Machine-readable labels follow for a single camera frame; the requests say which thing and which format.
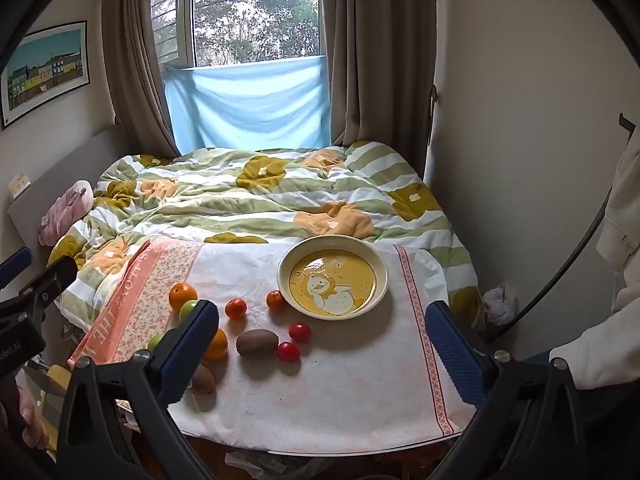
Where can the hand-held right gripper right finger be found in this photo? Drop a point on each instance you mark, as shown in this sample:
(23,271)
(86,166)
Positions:
(455,355)

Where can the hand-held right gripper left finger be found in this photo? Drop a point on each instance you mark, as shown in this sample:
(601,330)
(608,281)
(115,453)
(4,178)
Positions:
(192,345)

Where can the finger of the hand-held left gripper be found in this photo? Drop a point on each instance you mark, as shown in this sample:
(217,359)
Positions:
(15,265)
(47,282)

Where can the orange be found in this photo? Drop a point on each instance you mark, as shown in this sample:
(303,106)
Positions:
(182,295)
(217,346)

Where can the green apple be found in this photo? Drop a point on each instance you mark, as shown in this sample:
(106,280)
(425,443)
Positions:
(155,341)
(186,310)

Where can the brown kiwi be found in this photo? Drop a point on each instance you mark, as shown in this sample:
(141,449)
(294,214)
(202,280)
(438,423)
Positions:
(205,379)

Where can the small mandarin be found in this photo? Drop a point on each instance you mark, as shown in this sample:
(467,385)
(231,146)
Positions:
(236,308)
(276,300)

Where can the kiwi with green sticker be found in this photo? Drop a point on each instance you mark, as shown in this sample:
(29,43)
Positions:
(257,342)

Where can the red cherry tomato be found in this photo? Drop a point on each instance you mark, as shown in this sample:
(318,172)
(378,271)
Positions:
(288,351)
(299,331)

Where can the yellow cartoon bowl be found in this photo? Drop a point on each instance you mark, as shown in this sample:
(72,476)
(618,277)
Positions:
(332,280)

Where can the person's left hand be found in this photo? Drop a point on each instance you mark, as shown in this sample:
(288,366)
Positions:
(27,420)

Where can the crumpled plastic bag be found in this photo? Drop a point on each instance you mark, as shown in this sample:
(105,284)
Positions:
(502,302)

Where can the white and pink tablecloth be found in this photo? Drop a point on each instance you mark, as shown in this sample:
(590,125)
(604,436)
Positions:
(340,390)

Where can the green striped floral quilt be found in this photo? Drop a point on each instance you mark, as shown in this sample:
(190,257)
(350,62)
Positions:
(260,195)

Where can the white garment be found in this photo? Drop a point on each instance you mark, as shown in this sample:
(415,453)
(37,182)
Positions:
(615,310)

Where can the brown curtain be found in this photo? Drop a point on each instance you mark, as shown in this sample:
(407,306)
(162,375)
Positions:
(375,60)
(135,60)

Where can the light blue cloth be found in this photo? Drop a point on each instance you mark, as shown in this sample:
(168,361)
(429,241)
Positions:
(250,105)

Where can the window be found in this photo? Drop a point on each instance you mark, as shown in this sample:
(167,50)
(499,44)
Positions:
(250,10)

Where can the wall label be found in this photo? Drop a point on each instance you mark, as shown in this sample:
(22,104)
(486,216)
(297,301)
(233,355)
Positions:
(19,185)

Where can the framed wall picture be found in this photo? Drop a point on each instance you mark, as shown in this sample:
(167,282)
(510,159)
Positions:
(47,70)

